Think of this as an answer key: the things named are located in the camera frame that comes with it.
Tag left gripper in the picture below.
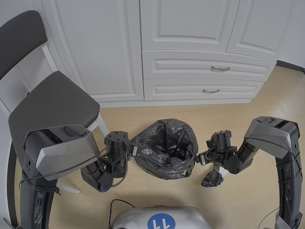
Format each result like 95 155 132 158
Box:
124 137 141 163

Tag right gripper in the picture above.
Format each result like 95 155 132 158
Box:
195 150 223 166

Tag black plastic bag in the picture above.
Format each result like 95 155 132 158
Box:
132 118 199 180

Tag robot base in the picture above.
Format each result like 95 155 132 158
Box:
112 205 215 229

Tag crumpled black plastic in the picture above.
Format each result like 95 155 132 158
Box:
201 165 224 188

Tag white chair grey cushions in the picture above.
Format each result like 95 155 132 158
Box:
0 10 109 195

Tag white wardrobe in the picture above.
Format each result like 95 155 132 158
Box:
38 0 296 108

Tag black cable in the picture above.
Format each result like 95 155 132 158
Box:
108 199 136 228
259 207 281 228

